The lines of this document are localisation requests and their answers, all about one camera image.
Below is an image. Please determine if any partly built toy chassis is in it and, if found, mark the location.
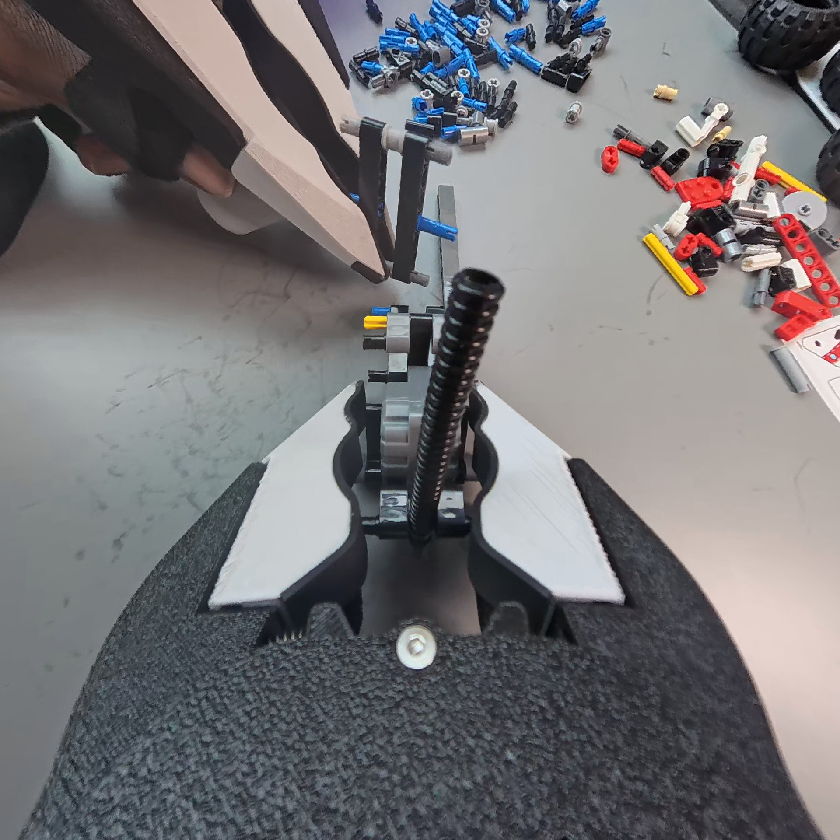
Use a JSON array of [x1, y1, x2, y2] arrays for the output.
[[363, 185, 490, 542]]

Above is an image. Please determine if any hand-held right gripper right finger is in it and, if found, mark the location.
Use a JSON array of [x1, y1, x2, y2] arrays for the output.
[[467, 384, 627, 641]]

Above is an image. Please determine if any grey desk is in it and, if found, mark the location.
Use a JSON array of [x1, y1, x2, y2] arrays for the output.
[[0, 0, 840, 840]]

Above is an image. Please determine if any grey technic tube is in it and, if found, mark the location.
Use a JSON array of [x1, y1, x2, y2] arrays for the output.
[[769, 346, 811, 395]]

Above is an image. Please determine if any black toothed rip cord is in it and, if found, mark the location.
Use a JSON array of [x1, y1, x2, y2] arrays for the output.
[[410, 268, 506, 546]]

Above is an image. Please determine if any pile of red white parts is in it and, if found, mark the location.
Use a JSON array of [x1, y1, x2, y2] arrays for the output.
[[600, 97, 840, 342]]

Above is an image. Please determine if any sticker sheet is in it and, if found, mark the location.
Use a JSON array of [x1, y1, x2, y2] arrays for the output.
[[784, 315, 840, 424]]

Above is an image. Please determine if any black beam and axle assembly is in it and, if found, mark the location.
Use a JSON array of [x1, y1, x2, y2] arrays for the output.
[[340, 117, 455, 284]]

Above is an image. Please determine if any pile of blue black pins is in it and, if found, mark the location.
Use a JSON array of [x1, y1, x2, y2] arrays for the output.
[[348, 0, 611, 148]]

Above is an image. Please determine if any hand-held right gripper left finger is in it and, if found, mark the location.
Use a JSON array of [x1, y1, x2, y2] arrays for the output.
[[207, 381, 368, 641]]

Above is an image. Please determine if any yellow technic beam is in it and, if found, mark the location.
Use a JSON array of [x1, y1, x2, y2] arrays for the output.
[[642, 233, 700, 296]]

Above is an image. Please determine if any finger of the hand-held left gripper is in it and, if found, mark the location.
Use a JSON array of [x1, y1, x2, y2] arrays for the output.
[[151, 0, 389, 284], [251, 0, 362, 137]]

